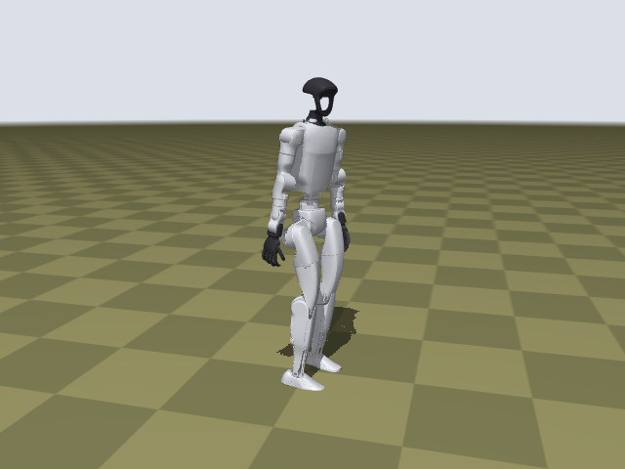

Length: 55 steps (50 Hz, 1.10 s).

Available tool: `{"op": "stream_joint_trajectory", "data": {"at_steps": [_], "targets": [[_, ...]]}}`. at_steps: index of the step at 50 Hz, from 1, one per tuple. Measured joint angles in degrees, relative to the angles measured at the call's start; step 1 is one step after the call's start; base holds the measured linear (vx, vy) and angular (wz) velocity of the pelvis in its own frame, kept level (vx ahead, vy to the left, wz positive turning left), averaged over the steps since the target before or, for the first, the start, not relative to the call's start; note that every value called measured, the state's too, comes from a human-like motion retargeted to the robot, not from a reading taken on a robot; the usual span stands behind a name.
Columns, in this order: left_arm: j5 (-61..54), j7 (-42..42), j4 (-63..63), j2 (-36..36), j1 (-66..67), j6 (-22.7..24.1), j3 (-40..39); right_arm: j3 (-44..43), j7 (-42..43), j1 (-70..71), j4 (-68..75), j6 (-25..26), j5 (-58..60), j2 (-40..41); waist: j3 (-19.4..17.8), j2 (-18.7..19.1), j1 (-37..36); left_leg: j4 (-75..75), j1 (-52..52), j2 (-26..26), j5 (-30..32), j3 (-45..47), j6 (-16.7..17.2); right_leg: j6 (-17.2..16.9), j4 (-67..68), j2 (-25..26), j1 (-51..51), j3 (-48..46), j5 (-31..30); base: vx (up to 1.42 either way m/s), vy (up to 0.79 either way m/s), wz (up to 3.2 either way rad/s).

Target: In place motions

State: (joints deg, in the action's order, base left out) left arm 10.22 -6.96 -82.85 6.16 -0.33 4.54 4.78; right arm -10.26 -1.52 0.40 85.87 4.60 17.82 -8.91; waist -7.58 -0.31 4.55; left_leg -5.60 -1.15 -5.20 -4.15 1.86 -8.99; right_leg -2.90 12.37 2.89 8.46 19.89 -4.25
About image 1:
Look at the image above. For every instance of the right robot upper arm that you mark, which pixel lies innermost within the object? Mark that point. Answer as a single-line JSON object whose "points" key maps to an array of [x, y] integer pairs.
{"points": [[290, 139]]}

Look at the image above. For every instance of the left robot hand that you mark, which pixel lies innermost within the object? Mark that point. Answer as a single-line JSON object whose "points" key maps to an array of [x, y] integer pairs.
{"points": [[342, 219]]}

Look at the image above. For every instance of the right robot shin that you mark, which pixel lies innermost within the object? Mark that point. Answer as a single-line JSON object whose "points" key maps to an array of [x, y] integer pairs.
{"points": [[302, 326]]}

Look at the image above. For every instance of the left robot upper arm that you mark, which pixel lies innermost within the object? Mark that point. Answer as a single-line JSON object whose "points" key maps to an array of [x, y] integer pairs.
{"points": [[338, 174]]}

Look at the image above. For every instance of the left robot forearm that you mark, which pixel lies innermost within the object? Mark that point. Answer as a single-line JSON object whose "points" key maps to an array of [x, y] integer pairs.
{"points": [[337, 199]]}

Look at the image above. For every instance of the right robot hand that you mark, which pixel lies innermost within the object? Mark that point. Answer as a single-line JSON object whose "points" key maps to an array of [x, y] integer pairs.
{"points": [[271, 247]]}

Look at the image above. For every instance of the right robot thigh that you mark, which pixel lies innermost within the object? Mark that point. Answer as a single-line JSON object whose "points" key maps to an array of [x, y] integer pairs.
{"points": [[306, 261]]}

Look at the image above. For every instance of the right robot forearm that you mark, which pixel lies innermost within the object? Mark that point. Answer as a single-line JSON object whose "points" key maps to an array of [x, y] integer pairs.
{"points": [[278, 210]]}

